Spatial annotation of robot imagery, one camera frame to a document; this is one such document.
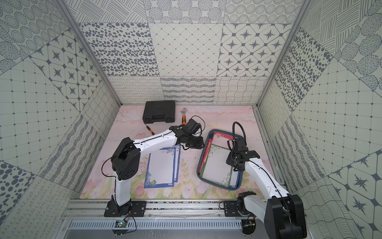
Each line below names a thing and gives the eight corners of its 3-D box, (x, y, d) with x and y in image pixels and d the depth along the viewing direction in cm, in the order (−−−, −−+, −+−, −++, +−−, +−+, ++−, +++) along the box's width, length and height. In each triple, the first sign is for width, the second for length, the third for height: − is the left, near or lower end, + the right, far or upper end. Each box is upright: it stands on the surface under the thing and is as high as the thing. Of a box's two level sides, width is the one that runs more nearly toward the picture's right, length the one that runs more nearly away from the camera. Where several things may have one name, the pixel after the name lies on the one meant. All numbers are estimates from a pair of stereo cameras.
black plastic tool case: (142, 123, 111) (140, 119, 106) (149, 102, 126) (147, 97, 121) (174, 124, 111) (173, 119, 106) (176, 102, 126) (176, 97, 121)
